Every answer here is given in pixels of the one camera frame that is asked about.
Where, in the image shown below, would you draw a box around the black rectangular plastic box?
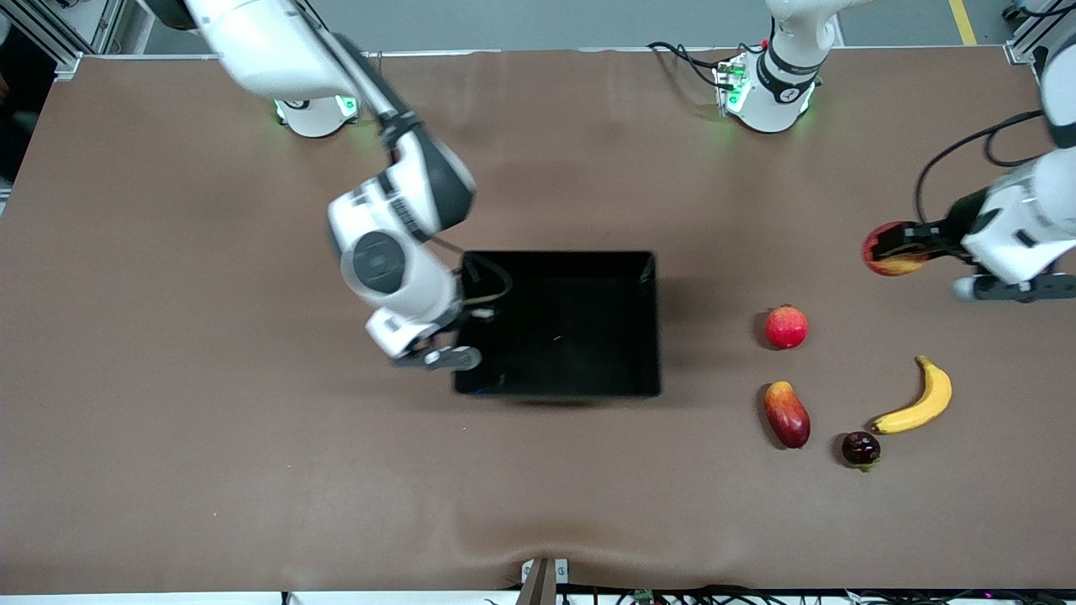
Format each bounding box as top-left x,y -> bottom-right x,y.
454,250 -> 662,398

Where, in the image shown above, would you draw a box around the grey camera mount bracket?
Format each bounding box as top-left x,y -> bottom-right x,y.
520,557 -> 569,605

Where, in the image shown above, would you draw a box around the red round pomegranate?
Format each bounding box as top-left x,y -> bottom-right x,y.
764,304 -> 810,350

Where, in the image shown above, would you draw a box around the red yellow mango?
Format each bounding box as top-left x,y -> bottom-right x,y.
763,381 -> 812,450

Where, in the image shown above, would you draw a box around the dark purple mangosteen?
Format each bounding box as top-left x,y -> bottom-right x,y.
841,431 -> 882,472

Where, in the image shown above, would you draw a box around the black left arm base cables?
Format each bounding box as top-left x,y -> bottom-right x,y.
646,41 -> 742,90

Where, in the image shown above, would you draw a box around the yellow banana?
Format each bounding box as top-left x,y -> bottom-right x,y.
871,355 -> 953,435

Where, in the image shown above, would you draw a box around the red yellow apple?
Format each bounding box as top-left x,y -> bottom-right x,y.
862,221 -> 932,277

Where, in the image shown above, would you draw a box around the aluminium frame profile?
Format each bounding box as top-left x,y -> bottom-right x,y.
1004,0 -> 1076,66
0,0 -> 129,78

